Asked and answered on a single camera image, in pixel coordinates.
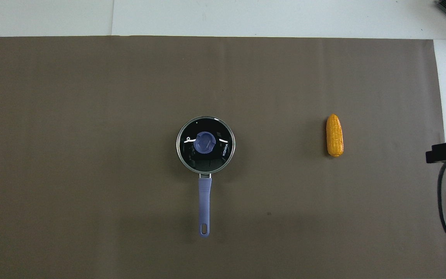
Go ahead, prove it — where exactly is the yellow corn cob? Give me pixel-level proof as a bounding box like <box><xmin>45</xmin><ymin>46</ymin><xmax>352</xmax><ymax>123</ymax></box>
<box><xmin>326</xmin><ymin>113</ymin><xmax>344</xmax><ymax>158</ymax></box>

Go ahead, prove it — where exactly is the glass lid with blue knob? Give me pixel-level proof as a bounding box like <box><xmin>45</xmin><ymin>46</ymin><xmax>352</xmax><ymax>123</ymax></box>
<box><xmin>177</xmin><ymin>116</ymin><xmax>235</xmax><ymax>173</ymax></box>

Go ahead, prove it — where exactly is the brown table mat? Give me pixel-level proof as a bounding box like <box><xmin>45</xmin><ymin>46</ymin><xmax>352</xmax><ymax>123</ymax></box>
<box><xmin>0</xmin><ymin>36</ymin><xmax>446</xmax><ymax>279</ymax></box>

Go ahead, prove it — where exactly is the black pot with blue handle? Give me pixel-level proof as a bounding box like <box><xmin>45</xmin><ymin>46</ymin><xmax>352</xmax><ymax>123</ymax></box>
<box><xmin>176</xmin><ymin>115</ymin><xmax>236</xmax><ymax>238</ymax></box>

